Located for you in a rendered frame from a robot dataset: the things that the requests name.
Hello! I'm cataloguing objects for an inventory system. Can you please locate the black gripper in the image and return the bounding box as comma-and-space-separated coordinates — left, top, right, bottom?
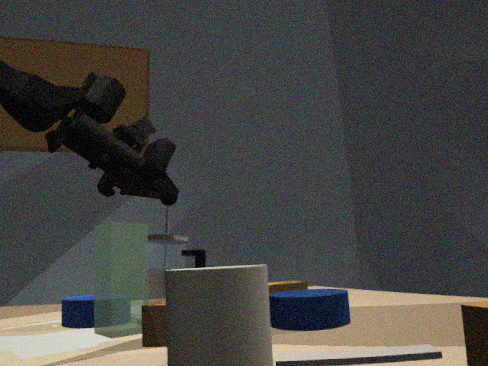
87, 130, 179, 199

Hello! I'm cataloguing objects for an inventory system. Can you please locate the tan wooden block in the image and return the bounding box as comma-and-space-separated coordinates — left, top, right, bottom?
461, 300, 488, 366
269, 281, 308, 294

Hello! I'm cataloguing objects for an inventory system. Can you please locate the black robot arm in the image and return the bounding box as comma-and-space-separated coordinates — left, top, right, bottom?
0, 59, 156, 160

